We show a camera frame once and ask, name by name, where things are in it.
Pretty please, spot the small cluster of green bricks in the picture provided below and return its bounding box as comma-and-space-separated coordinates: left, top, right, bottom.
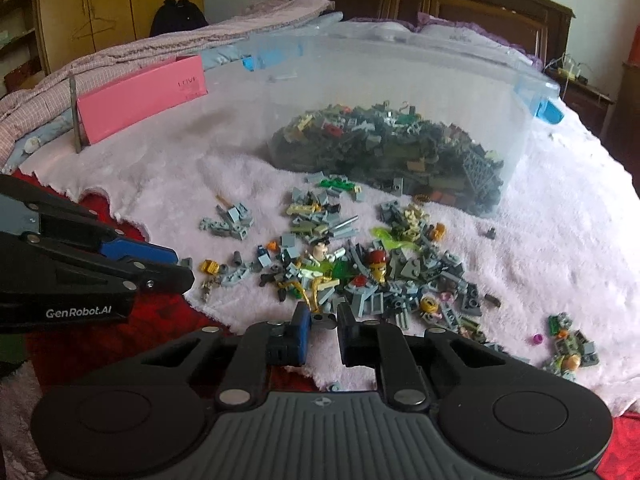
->
542, 312, 601, 381

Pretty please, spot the pink cardboard box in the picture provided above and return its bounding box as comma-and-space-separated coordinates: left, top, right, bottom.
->
76, 54, 208, 146

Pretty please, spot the spread of toy bricks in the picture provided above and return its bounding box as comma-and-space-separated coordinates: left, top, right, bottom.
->
199, 172, 503, 348

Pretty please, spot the grey metal bar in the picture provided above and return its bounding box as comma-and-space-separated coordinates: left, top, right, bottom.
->
69, 74, 84, 154

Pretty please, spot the wooden nightstand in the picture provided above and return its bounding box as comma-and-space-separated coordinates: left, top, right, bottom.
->
547, 62, 617, 137

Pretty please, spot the clear plastic storage container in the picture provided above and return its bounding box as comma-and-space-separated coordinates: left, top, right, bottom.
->
242, 22, 566, 218

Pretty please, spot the purple pillow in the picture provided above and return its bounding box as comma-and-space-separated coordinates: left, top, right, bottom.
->
417, 12, 545, 72

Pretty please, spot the black bag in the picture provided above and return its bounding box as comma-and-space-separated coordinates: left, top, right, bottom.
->
149, 0, 210, 38

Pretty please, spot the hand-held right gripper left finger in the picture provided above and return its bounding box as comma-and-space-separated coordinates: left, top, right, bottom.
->
137, 302, 313, 408

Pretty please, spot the wire clothes hanger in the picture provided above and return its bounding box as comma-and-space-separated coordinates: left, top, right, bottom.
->
70, 7, 119, 42

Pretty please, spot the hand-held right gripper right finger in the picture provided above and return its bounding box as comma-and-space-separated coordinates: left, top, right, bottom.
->
336, 304, 506, 408

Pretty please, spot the wall shelf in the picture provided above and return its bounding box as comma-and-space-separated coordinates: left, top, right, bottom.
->
0, 0, 42, 97

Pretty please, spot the tangle of cables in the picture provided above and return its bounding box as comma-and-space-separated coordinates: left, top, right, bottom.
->
546, 54, 590, 84

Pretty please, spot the brown wooden cabinet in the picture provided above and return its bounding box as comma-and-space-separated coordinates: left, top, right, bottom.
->
620, 60, 640, 171

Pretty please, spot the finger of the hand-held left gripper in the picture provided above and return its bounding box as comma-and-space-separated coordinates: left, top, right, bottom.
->
0, 175, 179, 266
0, 233, 195, 296

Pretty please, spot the white plush blanket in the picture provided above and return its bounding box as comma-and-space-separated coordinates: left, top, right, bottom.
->
22, 17, 640, 418

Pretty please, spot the checkered quilt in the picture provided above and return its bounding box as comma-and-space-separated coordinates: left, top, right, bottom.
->
0, 0, 346, 171

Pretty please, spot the large heap of toy bricks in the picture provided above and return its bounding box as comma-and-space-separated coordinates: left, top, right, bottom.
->
267, 102, 506, 213

